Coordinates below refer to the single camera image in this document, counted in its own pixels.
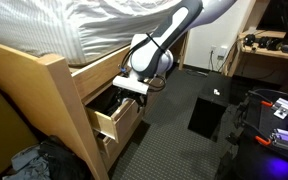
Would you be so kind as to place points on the silver aluminium rail right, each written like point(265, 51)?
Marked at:
point(287, 140)

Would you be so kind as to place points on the orange clamp near right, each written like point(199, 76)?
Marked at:
point(264, 142)

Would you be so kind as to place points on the grey clothes pile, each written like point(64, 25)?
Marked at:
point(49, 160)

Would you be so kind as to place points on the silver aluminium rail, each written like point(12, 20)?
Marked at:
point(280, 108)
point(287, 140)

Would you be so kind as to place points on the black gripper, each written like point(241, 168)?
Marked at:
point(124, 94)

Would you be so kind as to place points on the wooden bed frame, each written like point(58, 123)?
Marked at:
point(53, 97)

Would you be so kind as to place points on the wooden desk with gear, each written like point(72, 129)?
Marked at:
point(260, 50)

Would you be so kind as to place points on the wooden drawer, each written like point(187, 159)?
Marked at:
point(107, 103)
point(113, 134)

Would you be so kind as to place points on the orange clamp near left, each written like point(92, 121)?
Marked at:
point(268, 104)

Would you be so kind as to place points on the orange clamp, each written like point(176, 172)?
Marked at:
point(268, 104)
point(264, 142)

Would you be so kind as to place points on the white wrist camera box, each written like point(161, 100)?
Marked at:
point(130, 84)

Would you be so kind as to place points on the white striped mattress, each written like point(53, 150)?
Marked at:
point(82, 31)

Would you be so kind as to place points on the silver aluminium rail left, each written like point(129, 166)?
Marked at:
point(280, 108)

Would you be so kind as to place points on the black computer tower case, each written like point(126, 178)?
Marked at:
point(210, 105)

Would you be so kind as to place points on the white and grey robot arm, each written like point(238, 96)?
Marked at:
point(149, 55)

